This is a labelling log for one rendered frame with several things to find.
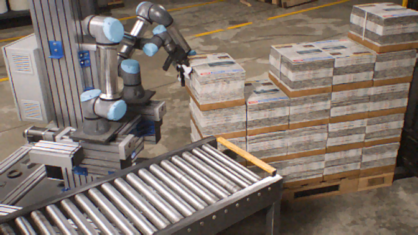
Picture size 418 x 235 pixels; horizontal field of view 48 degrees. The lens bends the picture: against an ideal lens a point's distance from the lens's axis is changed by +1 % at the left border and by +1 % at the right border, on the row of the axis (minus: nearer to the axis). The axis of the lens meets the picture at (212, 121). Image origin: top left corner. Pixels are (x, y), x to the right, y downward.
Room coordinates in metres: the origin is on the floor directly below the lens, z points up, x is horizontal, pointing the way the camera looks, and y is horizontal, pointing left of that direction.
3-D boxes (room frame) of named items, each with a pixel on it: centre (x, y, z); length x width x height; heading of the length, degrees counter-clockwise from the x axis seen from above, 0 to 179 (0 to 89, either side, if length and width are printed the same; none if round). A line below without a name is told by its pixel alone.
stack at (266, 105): (2.84, -0.45, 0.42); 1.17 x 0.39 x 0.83; 105
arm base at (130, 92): (2.79, 0.52, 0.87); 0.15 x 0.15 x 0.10
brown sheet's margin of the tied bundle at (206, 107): (2.60, -0.04, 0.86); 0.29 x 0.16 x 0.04; 107
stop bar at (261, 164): (2.02, -0.16, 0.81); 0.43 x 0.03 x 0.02; 37
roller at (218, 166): (1.94, -0.04, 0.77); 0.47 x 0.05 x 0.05; 37
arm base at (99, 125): (2.32, 0.66, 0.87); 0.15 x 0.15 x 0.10
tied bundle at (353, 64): (2.95, -0.86, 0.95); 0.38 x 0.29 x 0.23; 15
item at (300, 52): (2.88, -0.59, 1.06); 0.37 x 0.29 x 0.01; 15
